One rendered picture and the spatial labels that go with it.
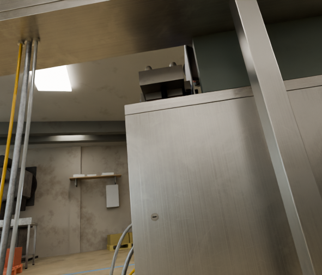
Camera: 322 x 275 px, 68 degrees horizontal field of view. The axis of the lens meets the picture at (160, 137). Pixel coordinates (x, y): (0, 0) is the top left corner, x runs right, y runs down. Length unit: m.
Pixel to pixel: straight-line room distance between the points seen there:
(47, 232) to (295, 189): 7.88
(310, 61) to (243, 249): 0.64
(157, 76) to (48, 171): 7.72
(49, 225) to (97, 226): 1.38
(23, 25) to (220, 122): 0.71
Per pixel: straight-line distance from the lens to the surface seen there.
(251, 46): 0.73
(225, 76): 0.88
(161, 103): 0.83
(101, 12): 0.87
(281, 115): 0.64
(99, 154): 8.42
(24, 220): 5.69
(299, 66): 0.96
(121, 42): 0.96
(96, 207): 8.08
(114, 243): 7.15
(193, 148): 0.76
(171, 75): 0.88
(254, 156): 0.77
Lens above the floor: 0.50
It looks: 20 degrees up
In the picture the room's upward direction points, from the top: 7 degrees counter-clockwise
